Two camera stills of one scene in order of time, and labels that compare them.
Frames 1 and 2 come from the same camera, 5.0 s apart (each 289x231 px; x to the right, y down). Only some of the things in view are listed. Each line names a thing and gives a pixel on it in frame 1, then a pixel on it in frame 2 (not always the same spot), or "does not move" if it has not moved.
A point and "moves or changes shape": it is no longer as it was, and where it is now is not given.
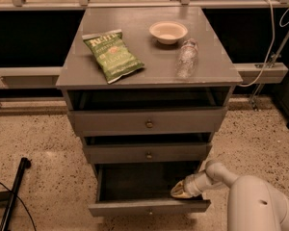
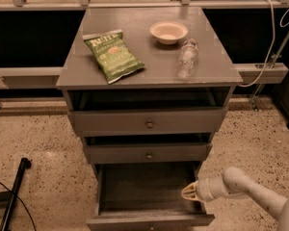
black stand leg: x=6 y=199 does not move
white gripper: x=192 y=186 to x=202 y=190
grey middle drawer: x=103 y=153 does not move
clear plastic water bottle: x=188 y=59 does not move
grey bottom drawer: x=144 y=190 moves or changes shape
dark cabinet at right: x=288 y=91 does not move
